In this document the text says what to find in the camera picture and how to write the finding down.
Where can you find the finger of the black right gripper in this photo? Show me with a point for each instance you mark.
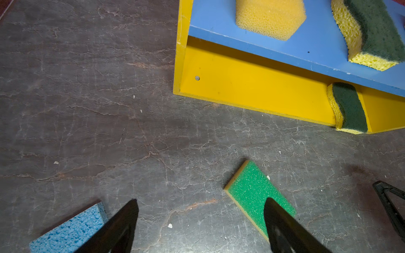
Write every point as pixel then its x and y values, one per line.
pixel 397 221

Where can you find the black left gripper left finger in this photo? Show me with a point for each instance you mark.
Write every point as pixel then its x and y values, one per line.
pixel 117 235

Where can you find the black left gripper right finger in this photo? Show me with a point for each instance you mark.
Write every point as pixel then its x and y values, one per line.
pixel 285 234

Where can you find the dark green wavy sponge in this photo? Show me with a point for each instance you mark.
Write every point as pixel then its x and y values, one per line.
pixel 370 34
pixel 347 108

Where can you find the plain yellow foam sponge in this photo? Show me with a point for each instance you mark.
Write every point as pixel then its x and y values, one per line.
pixel 277 19

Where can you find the yellow shelf with coloured boards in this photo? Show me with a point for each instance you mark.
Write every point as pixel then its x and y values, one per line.
pixel 218 62

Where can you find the green scourer yellow sponge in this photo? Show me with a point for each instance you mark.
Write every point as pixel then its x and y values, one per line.
pixel 249 188

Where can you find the blue cellulose sponge near rail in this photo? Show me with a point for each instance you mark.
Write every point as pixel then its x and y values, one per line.
pixel 72 234

